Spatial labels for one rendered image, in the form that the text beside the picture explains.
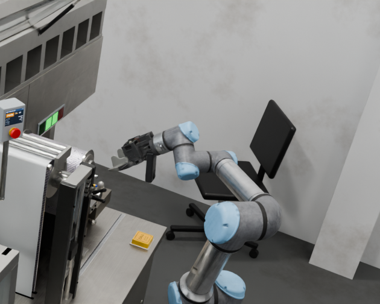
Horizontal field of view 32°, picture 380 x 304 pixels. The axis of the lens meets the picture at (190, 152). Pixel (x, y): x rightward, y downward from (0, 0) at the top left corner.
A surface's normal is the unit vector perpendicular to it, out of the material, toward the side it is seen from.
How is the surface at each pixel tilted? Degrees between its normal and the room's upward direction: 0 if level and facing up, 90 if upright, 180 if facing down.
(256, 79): 90
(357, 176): 90
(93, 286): 0
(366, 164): 90
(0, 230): 90
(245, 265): 0
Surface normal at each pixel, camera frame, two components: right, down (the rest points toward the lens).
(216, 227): -0.86, -0.08
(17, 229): -0.26, 0.40
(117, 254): 0.20, -0.87
